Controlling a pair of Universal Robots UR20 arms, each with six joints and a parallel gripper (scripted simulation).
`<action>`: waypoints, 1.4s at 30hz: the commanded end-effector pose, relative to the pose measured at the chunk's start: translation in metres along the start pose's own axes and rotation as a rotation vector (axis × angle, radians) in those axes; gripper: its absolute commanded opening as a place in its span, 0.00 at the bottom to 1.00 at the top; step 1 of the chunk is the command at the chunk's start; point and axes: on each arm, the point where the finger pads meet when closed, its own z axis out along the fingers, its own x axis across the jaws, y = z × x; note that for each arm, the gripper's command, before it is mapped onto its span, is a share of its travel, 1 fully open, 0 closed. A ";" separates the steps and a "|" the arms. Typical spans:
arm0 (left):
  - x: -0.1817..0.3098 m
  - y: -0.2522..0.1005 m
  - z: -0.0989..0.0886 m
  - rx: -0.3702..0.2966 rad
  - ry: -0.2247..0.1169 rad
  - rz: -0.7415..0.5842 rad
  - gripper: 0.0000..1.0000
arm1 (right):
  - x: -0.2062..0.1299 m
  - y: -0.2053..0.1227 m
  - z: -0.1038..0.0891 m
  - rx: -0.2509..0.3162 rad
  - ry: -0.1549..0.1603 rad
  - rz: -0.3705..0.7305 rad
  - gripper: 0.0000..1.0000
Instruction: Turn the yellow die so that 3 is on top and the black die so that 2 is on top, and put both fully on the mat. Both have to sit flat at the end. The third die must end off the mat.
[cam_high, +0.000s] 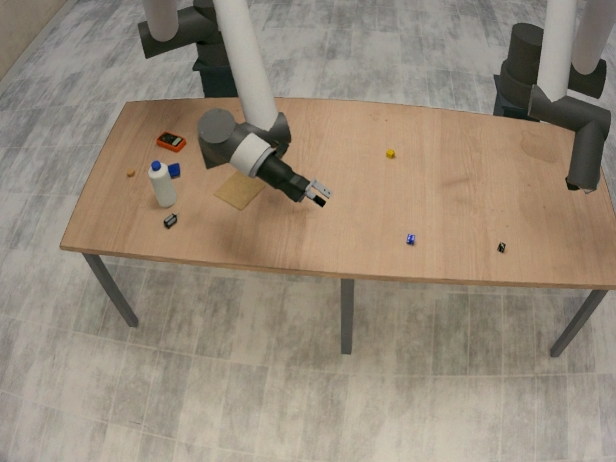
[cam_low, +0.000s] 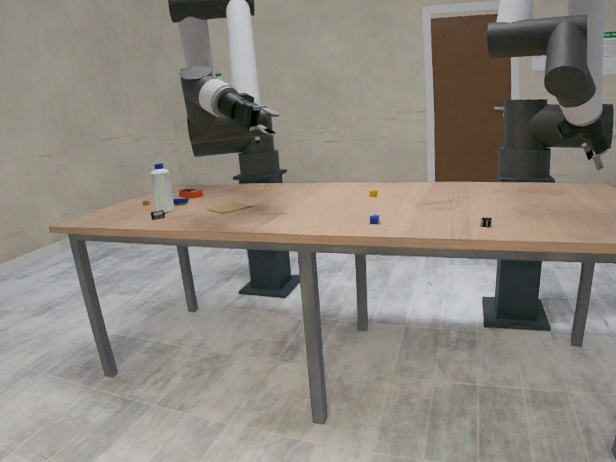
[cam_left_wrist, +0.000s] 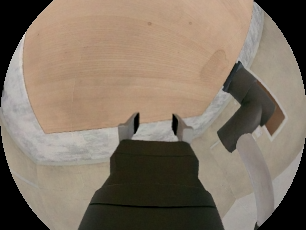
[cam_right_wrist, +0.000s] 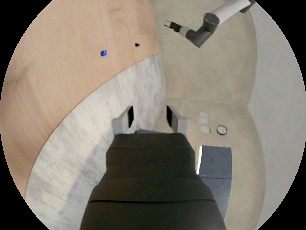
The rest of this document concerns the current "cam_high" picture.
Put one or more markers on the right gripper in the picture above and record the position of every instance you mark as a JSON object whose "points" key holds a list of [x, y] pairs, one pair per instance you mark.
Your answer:
{"points": [[255, 158]]}

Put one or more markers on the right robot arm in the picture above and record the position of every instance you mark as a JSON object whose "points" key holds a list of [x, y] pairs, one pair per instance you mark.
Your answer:
{"points": [[217, 127]]}

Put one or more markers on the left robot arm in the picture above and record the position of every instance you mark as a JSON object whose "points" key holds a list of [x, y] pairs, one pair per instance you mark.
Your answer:
{"points": [[550, 102]]}

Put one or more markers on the tan mat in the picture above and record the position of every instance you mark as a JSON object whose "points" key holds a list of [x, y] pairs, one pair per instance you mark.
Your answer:
{"points": [[239, 190]]}

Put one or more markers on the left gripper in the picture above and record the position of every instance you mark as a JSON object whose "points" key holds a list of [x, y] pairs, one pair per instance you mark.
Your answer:
{"points": [[572, 187]]}

